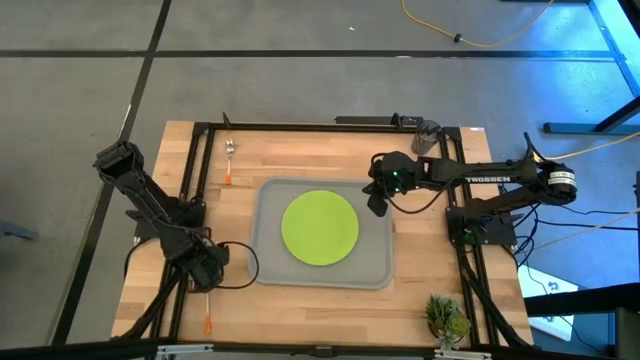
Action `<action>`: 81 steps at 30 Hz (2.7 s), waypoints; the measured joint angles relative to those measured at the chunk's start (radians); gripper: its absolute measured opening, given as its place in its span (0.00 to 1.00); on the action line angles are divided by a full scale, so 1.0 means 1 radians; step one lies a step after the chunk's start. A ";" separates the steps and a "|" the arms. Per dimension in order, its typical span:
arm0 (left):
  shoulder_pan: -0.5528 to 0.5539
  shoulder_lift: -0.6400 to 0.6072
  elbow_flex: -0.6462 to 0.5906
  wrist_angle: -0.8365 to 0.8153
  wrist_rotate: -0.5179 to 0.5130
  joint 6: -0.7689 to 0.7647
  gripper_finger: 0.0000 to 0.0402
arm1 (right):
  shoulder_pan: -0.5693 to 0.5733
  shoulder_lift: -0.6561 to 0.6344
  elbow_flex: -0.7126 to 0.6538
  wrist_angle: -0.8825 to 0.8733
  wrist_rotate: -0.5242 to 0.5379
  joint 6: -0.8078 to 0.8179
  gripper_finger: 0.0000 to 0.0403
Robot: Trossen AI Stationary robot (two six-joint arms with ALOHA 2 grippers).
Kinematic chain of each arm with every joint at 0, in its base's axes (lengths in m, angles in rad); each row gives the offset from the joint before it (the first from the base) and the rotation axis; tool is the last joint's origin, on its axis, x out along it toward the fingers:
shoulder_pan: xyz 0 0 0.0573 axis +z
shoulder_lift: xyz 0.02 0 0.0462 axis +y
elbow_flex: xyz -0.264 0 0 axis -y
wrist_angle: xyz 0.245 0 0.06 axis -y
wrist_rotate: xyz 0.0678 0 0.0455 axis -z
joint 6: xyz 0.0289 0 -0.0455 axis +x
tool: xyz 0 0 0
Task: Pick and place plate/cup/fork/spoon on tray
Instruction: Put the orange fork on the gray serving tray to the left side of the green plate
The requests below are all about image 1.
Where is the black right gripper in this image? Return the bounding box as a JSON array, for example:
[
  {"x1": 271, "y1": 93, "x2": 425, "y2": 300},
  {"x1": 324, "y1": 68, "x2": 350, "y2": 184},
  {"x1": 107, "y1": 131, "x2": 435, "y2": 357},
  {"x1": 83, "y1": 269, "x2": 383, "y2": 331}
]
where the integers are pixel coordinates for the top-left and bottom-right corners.
[{"x1": 362, "y1": 152, "x2": 420, "y2": 218}]

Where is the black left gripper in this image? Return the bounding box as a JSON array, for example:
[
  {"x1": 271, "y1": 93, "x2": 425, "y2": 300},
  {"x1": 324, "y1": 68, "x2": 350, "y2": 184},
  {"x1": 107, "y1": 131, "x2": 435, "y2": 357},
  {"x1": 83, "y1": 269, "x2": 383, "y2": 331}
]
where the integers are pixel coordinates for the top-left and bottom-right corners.
[{"x1": 185, "y1": 239, "x2": 230, "y2": 293}]

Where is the lime green round plate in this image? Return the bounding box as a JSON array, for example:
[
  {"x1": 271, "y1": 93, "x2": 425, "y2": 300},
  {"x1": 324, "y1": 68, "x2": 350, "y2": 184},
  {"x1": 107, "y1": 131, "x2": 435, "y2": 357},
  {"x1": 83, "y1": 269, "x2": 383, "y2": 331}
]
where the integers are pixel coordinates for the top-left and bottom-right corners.
[{"x1": 280, "y1": 189, "x2": 361, "y2": 267}]

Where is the grey plastic tray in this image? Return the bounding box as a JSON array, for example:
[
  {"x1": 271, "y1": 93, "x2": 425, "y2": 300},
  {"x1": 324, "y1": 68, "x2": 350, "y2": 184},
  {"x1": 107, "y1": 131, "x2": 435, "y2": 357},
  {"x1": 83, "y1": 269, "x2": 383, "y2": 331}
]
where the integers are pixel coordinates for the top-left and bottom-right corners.
[{"x1": 247, "y1": 176, "x2": 395, "y2": 291}]

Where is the dark translucent cup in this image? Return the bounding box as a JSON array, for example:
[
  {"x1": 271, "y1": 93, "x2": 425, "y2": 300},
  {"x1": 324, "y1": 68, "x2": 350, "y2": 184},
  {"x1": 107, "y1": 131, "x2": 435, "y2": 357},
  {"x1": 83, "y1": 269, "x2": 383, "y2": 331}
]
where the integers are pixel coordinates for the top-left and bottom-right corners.
[{"x1": 410, "y1": 119, "x2": 445, "y2": 156}]

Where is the black power strip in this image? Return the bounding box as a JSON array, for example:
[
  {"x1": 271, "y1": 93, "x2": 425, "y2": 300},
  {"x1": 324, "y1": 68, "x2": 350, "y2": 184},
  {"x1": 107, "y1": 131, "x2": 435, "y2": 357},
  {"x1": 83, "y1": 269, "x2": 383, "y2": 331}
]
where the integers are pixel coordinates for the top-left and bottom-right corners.
[{"x1": 333, "y1": 113, "x2": 425, "y2": 128}]

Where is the small green succulent plant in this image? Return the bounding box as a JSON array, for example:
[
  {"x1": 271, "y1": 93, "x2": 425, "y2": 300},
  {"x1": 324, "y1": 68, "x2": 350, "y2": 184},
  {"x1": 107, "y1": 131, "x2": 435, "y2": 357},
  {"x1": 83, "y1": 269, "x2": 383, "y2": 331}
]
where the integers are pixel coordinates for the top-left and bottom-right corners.
[{"x1": 424, "y1": 294, "x2": 472, "y2": 352}]

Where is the white printed sheet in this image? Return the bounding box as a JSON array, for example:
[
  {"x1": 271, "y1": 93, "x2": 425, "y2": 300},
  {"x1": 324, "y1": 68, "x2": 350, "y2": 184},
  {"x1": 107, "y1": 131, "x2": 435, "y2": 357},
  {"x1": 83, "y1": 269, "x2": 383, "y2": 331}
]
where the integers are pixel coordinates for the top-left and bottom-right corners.
[{"x1": 516, "y1": 263, "x2": 580, "y2": 342}]

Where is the grey flat floor object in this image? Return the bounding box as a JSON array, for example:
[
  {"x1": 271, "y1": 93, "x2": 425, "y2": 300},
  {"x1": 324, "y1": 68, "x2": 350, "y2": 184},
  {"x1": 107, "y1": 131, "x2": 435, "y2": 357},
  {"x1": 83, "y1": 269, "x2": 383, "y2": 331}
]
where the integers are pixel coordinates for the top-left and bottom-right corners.
[{"x1": 0, "y1": 219, "x2": 39, "y2": 242}]

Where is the black beam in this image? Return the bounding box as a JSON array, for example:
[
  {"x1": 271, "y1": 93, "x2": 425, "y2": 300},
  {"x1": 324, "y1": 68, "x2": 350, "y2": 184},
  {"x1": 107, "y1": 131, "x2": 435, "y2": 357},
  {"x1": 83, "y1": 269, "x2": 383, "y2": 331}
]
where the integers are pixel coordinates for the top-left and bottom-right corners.
[{"x1": 523, "y1": 282, "x2": 640, "y2": 318}]

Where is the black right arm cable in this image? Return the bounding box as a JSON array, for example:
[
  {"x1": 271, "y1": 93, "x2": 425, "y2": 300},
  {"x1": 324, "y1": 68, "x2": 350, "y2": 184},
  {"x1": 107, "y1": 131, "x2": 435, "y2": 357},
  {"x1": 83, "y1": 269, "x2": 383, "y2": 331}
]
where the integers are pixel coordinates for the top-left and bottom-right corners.
[{"x1": 383, "y1": 185, "x2": 452, "y2": 216}]

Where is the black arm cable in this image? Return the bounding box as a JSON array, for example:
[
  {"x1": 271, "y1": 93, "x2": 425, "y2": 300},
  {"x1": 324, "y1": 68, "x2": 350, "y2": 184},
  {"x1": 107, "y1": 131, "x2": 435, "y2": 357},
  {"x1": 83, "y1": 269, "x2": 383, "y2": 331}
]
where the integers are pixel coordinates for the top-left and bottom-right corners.
[
  {"x1": 383, "y1": 185, "x2": 452, "y2": 216},
  {"x1": 214, "y1": 240, "x2": 261, "y2": 291}
]

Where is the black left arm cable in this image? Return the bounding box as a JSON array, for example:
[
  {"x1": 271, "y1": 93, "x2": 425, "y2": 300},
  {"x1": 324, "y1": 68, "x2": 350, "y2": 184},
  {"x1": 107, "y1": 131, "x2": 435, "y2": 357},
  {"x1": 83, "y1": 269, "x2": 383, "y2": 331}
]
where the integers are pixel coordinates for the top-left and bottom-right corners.
[{"x1": 214, "y1": 240, "x2": 261, "y2": 291}]

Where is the silver metal bracket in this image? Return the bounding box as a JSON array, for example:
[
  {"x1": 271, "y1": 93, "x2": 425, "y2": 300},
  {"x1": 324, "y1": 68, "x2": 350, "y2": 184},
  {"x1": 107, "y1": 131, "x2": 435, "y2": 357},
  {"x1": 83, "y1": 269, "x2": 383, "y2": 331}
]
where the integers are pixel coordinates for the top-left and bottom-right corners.
[
  {"x1": 433, "y1": 349, "x2": 494, "y2": 360},
  {"x1": 156, "y1": 343, "x2": 215, "y2": 357}
]

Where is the black aluminium table frame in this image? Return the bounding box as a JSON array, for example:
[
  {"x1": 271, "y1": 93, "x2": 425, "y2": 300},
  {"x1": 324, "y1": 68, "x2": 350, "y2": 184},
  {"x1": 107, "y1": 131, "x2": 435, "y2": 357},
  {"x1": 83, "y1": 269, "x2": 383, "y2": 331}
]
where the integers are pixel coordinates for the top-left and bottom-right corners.
[{"x1": 117, "y1": 113, "x2": 534, "y2": 351}]

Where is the spoon with orange handle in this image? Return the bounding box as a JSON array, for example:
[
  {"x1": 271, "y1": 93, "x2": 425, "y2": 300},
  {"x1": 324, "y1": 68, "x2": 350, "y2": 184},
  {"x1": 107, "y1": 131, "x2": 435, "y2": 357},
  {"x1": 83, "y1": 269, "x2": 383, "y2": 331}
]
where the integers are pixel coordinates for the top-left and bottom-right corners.
[{"x1": 223, "y1": 139, "x2": 238, "y2": 186}]

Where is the yellow floor cable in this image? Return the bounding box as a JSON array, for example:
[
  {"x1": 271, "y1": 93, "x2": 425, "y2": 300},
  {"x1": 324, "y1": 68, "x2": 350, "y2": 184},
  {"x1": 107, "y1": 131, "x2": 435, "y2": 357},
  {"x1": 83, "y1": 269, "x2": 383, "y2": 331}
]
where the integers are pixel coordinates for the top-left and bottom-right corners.
[{"x1": 401, "y1": 0, "x2": 556, "y2": 50}]

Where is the black desk leg frame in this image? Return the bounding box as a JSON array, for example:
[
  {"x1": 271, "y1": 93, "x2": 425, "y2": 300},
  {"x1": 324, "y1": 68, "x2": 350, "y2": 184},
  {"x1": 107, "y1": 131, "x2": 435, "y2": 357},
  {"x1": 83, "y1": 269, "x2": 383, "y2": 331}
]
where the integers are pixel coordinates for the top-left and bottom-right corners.
[{"x1": 499, "y1": 0, "x2": 640, "y2": 136}]

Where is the beige cable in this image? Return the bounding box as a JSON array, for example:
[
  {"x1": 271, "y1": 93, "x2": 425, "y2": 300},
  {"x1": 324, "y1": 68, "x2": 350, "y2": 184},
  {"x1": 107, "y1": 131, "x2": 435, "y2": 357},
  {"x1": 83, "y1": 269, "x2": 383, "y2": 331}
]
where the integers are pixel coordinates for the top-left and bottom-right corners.
[
  {"x1": 529, "y1": 207, "x2": 640, "y2": 251},
  {"x1": 543, "y1": 130, "x2": 640, "y2": 162}
]

